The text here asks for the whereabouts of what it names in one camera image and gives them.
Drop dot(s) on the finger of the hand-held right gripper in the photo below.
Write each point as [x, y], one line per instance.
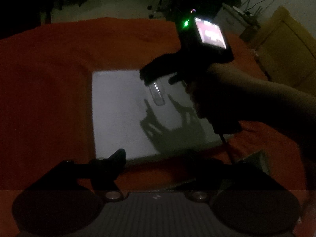
[153, 71]
[177, 79]

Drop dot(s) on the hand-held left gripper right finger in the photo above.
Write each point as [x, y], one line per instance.
[212, 167]

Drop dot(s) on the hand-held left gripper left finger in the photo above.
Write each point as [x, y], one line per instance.
[116, 160]

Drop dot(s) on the clear plastic tube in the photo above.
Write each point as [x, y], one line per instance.
[158, 96]

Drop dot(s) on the white box lid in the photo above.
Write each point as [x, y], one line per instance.
[118, 116]

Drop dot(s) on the white cardboard box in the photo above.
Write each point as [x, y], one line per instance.
[259, 159]

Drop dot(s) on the person's right forearm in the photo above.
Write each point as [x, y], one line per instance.
[276, 103]

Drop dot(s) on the person's right hand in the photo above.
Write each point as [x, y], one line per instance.
[222, 93]

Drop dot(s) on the white cabinet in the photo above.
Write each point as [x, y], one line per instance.
[234, 17]

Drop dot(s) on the office chair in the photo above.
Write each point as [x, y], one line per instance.
[158, 5]

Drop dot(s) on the yellow wooden cabinet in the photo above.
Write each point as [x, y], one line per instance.
[284, 42]

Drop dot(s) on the red blanket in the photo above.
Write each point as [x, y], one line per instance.
[49, 91]

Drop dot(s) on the dark wardrobe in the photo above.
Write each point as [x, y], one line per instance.
[22, 5]

